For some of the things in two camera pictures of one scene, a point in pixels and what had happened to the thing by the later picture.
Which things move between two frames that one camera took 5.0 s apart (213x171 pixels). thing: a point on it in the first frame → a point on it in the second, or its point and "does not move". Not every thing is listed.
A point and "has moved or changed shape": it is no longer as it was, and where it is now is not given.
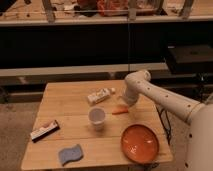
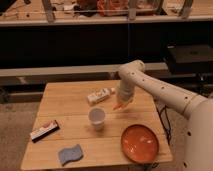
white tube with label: (103, 94) does not move
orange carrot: (116, 110) has moved or changed shape
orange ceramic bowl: (140, 143) does not move
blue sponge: (66, 155) does not move
